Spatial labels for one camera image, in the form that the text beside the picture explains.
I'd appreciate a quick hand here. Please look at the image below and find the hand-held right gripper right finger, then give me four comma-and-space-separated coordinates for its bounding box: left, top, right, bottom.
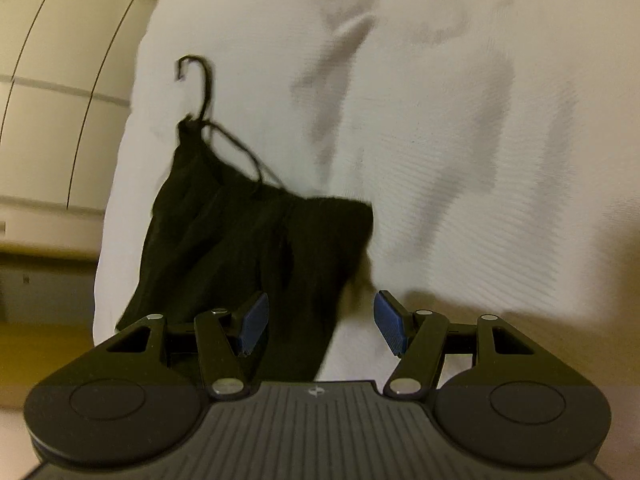
374, 290, 576, 401

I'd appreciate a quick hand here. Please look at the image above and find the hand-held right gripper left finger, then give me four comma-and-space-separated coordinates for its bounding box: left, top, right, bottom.
65, 291, 271, 401

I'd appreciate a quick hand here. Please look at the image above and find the black garment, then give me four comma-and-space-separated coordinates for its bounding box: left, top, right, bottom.
116, 117, 375, 383

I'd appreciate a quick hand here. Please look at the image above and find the black clothes hanger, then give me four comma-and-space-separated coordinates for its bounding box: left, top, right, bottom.
174, 54, 291, 193

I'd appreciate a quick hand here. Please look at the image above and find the white bed cover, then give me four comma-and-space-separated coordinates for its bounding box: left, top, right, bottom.
92, 0, 640, 391

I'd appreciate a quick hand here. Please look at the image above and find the beige panelled wardrobe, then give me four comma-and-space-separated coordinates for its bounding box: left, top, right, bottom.
0, 0, 162, 256

